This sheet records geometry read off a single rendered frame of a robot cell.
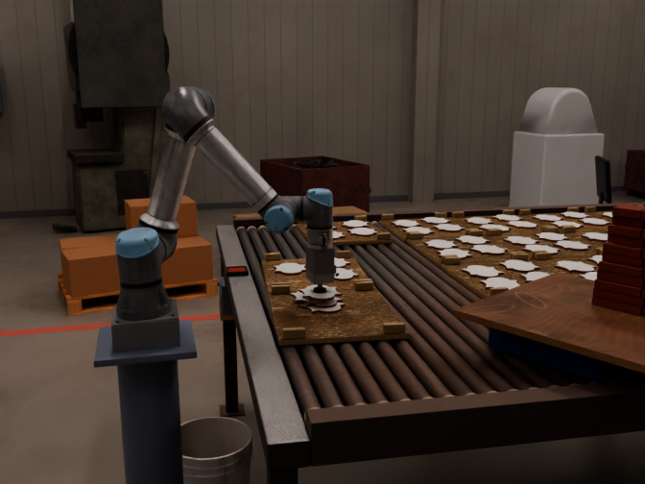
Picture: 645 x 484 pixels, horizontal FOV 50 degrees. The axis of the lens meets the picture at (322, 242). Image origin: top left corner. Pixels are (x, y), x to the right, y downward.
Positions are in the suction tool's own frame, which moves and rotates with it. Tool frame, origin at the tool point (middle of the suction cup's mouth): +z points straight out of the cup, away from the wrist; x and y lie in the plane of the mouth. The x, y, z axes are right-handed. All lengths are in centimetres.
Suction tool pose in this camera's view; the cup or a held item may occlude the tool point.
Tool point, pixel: (320, 295)
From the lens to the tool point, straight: 206.6
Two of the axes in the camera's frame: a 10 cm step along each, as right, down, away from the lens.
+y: -3.0, -2.2, 9.3
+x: -9.5, 0.7, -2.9
